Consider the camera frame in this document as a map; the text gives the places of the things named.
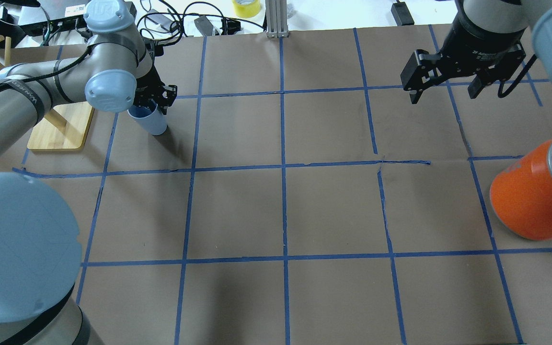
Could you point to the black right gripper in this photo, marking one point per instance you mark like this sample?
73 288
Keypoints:
483 39

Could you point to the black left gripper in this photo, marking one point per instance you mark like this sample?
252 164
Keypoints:
148 85

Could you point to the light blue plastic cup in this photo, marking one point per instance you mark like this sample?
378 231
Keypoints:
150 117

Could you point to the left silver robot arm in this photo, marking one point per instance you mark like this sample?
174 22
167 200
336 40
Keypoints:
40 255

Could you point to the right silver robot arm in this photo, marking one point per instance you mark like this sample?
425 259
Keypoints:
537 38

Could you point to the black power adapter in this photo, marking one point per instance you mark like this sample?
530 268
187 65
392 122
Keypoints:
401 13

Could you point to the yellow tape roll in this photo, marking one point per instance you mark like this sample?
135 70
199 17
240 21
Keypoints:
246 8

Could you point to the orange can with silver lid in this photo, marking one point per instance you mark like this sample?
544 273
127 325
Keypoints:
521 195

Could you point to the aluminium frame post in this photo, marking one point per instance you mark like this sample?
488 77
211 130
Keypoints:
276 18

